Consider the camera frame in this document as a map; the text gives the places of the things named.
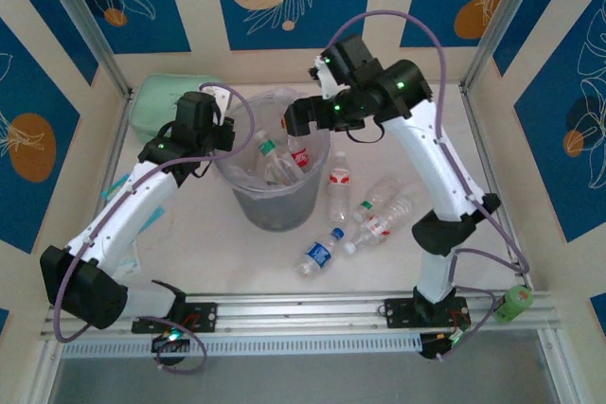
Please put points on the aluminium frame post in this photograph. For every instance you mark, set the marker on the aluminium frame post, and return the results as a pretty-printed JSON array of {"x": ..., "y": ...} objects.
[
  {"x": 504, "y": 16},
  {"x": 80, "y": 16}
]

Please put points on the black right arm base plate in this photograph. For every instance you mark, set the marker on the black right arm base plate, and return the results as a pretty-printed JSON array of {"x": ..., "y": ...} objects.
[{"x": 400, "y": 311}]

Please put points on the smooth clear plastic bottle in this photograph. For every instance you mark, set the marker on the smooth clear plastic bottle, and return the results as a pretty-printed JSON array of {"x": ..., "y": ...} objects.
[{"x": 384, "y": 188}]

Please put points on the clear plastic bin liner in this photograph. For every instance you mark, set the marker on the clear plastic bin liner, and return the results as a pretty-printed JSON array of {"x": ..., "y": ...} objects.
[{"x": 227, "y": 170}]

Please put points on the red label bottle white cap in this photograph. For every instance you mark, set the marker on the red label bottle white cap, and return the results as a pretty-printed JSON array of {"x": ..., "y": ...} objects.
[{"x": 375, "y": 230}]

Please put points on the blue label bottle blue cap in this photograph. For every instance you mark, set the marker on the blue label bottle blue cap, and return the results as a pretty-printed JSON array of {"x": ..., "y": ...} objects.
[{"x": 318, "y": 252}]

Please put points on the teal sachet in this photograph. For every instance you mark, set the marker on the teal sachet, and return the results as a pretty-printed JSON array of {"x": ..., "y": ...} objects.
[{"x": 116, "y": 186}]

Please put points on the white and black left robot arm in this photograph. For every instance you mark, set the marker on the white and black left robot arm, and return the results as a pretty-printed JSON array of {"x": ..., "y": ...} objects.
[{"x": 123, "y": 215}]

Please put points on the mint green pouch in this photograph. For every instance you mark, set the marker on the mint green pouch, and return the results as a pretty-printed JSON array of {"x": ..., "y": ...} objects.
[{"x": 156, "y": 106}]

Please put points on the blue and white sachet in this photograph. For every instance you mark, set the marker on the blue and white sachet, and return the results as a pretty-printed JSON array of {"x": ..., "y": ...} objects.
[
  {"x": 130, "y": 262},
  {"x": 154, "y": 218}
]

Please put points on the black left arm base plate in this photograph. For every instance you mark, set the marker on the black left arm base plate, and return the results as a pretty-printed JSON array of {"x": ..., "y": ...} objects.
[{"x": 203, "y": 316}]

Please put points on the clear bottle large red label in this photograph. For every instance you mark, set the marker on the clear bottle large red label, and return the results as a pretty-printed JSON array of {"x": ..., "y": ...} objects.
[{"x": 300, "y": 156}]

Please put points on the green tape roll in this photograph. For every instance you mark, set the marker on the green tape roll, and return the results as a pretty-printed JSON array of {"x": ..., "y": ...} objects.
[{"x": 513, "y": 304}]

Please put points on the ribbed clear plastic bottle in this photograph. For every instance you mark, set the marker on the ribbed clear plastic bottle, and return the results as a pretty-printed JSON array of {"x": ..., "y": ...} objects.
[{"x": 402, "y": 210}]

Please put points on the bottles inside bin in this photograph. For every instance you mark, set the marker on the bottles inside bin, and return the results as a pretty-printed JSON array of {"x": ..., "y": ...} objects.
[{"x": 267, "y": 148}]

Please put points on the aluminium mounting rail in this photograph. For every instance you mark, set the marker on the aluminium mounting rail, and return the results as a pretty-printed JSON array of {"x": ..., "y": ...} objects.
[{"x": 293, "y": 307}]

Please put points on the small clear bottle green cap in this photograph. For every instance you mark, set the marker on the small clear bottle green cap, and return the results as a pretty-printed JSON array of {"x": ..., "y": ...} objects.
[{"x": 364, "y": 205}]

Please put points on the crushed clear plastic bottle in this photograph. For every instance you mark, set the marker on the crushed clear plastic bottle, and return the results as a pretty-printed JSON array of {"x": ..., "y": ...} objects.
[{"x": 281, "y": 173}]

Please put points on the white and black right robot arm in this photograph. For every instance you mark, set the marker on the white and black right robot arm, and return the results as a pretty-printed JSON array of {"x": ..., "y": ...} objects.
[{"x": 426, "y": 158}]

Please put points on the translucent grey plastic bin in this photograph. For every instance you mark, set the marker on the translucent grey plastic bin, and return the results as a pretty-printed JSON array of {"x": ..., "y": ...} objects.
[{"x": 277, "y": 212}]

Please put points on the bottle with red-white label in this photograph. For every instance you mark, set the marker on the bottle with red-white label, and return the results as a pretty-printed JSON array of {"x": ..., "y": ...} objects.
[{"x": 340, "y": 196}]

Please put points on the aluminium side rail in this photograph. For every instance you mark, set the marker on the aluminium side rail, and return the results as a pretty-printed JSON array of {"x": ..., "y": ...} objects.
[
  {"x": 497, "y": 186},
  {"x": 118, "y": 139}
]

